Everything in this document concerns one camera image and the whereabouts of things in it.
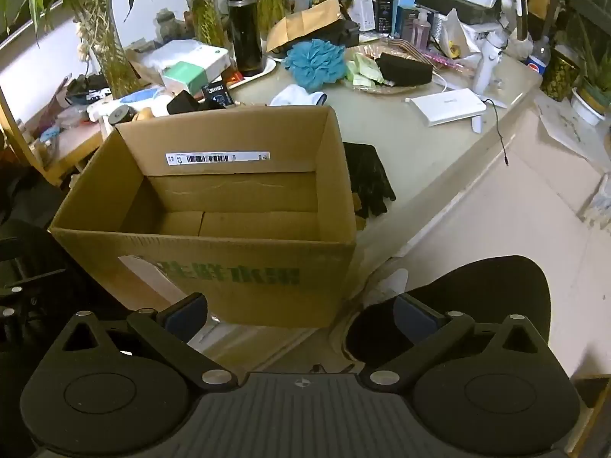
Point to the green white packet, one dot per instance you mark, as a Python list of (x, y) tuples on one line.
[(372, 81), (360, 64)]

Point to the white plastic bag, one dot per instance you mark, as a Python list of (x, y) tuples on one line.
[(453, 33)]

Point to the black soft pouch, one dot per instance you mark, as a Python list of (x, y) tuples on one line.
[(405, 69)]

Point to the wicker tray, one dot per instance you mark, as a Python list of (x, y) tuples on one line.
[(382, 89)]

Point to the white paper sheets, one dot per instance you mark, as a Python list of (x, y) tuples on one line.
[(558, 126)]

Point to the pink comb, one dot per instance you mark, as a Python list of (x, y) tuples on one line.
[(444, 61)]

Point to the black carton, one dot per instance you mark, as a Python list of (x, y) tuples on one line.
[(383, 12)]

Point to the black thermos bottle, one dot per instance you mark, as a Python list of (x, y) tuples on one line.
[(244, 33)]

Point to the white flat box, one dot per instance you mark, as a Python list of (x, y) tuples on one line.
[(446, 105)]

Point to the orange packet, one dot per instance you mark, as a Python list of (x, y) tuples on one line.
[(235, 78)]

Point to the white handheld gimbal tripod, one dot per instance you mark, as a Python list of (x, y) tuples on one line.
[(484, 69)]

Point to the black mesh office chair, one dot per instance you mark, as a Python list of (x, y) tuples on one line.
[(28, 257)]

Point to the brown paper envelope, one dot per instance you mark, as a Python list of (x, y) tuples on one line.
[(305, 21)]

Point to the white tray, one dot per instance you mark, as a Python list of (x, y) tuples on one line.
[(265, 69)]

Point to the long black box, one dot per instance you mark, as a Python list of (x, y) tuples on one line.
[(448, 7)]

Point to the lucky bamboo in glass vase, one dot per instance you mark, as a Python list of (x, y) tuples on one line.
[(207, 19), (107, 57), (274, 9)]

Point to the brown cardboard box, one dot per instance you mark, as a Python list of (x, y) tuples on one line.
[(95, 248)]

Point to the pink soap bottle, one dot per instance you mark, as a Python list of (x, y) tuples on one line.
[(422, 33)]

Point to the white carton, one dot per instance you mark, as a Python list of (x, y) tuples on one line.
[(365, 7)]

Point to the cola bottle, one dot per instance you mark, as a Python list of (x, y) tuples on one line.
[(537, 64)]

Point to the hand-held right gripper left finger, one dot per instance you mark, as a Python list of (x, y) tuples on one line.
[(188, 317)]

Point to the black gold tin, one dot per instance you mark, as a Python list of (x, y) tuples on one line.
[(558, 76)]

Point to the blue bowl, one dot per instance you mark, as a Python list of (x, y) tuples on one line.
[(143, 96)]

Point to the small black box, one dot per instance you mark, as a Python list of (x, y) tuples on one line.
[(217, 95)]

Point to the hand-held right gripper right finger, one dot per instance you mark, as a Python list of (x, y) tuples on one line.
[(420, 317)]

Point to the dark stone figurine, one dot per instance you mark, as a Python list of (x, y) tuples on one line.
[(167, 21)]

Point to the black zip case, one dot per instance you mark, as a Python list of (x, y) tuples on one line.
[(346, 33)]

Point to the blue carton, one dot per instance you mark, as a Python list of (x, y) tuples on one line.
[(403, 4)]

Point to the blue bath loofah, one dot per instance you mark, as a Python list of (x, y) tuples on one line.
[(312, 64)]

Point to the white orange bulb toy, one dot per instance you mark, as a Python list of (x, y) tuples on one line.
[(144, 113)]

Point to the black gloves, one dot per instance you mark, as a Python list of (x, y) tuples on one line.
[(365, 176)]

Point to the white sock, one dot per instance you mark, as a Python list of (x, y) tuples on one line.
[(296, 95)]

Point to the plant in white pot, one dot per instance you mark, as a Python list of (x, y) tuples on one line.
[(586, 107)]

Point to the white tissue packet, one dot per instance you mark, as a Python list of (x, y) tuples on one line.
[(191, 55)]

